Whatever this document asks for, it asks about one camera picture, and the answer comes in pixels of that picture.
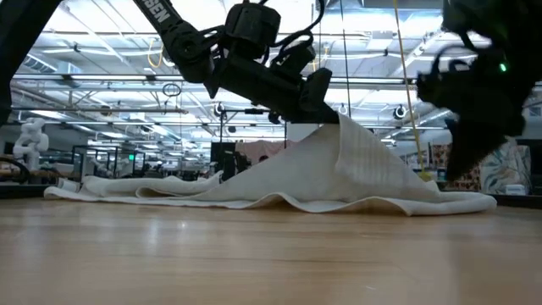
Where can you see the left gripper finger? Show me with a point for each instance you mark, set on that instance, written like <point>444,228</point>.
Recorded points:
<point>313,115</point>

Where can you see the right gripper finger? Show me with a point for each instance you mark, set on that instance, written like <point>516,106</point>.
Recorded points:
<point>466,148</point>

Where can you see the white checked towel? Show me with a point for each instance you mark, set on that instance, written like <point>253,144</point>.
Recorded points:
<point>339,169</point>

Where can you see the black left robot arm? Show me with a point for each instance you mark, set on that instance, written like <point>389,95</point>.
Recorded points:
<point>163,19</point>

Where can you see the brown patterned panel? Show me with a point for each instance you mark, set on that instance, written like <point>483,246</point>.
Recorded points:
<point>438,154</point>

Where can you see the floral patterned panel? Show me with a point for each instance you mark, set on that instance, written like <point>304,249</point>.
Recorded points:
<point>512,169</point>

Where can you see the pink cloth backdrop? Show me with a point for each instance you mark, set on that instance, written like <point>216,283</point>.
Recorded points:
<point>262,150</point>

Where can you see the white box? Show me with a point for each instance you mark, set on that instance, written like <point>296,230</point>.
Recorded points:
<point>516,190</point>

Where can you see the small black monitor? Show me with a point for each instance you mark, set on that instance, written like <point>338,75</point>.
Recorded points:
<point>222,154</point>

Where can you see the black stand frame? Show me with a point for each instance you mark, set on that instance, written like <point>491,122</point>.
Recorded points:
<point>254,111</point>

